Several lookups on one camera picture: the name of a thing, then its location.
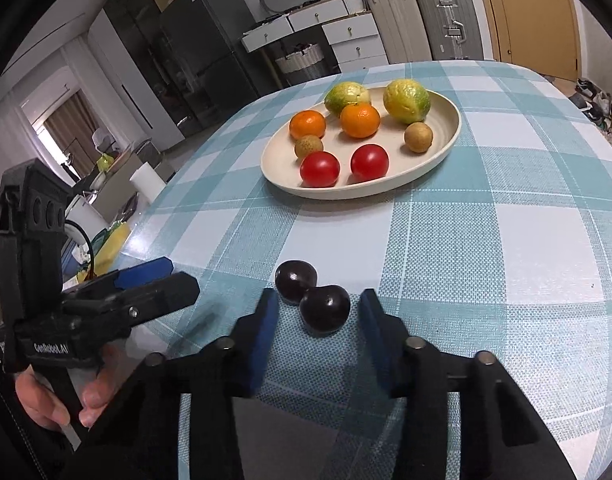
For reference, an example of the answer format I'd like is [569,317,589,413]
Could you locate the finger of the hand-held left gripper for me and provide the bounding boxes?
[88,256,175,291]
[123,271,201,330]

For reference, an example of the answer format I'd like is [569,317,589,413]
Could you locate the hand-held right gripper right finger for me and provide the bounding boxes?
[358,288,577,480]

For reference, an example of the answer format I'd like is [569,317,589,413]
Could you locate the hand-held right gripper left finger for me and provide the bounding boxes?
[73,287,280,480]

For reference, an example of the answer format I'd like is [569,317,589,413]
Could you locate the dark purple plum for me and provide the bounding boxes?
[299,284,352,334]
[275,260,318,305]

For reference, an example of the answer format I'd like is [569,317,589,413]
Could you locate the cream oval plate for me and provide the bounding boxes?
[260,87,461,200]

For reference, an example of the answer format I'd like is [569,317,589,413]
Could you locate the red tomato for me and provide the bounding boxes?
[350,143,390,183]
[299,151,341,189]

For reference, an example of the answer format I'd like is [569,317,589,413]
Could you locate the tan round fruit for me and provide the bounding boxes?
[294,135,325,160]
[404,122,434,154]

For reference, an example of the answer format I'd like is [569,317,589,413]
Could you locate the small orange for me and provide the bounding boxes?
[289,110,328,141]

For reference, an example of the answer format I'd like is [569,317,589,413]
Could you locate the large orange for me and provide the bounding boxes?
[340,102,382,140]

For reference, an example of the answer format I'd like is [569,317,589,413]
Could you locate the person's left hand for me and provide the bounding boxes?
[15,342,133,429]

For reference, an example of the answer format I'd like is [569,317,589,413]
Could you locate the yellow cloth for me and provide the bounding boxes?
[91,222,132,271]

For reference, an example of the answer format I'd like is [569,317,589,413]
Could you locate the white paper towel roll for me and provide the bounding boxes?
[129,161,167,200]

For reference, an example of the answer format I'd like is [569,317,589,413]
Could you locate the brown curtain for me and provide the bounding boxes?
[43,92,100,146]

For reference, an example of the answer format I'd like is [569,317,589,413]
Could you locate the white air conditioner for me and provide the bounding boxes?
[0,67,82,116]

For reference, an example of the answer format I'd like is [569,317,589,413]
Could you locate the teal checked tablecloth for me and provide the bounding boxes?
[116,60,612,480]

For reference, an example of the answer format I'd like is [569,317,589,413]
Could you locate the white tall cabinet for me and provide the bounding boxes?
[88,10,187,151]

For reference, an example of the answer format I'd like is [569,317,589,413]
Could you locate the grey refrigerator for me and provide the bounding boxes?
[158,0,265,139]

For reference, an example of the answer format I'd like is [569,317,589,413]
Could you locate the green-yellow citrus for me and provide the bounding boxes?
[383,79,432,125]
[324,82,372,117]

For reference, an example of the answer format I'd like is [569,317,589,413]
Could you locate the woven laundry basket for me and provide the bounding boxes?
[275,44,328,87]

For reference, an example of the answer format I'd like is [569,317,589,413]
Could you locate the white drawer dresser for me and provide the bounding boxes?
[242,0,390,74]

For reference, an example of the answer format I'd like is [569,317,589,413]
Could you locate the beige suitcase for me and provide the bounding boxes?
[363,0,433,65]

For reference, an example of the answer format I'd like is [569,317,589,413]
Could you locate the pile of shoes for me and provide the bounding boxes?
[568,77,612,156]

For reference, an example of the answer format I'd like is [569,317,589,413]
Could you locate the silver suitcase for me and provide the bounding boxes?
[414,0,486,61]

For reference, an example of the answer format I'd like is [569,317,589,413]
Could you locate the wooden door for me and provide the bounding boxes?
[468,0,595,83]

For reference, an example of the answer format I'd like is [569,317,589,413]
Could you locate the black cable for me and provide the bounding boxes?
[66,220,97,281]

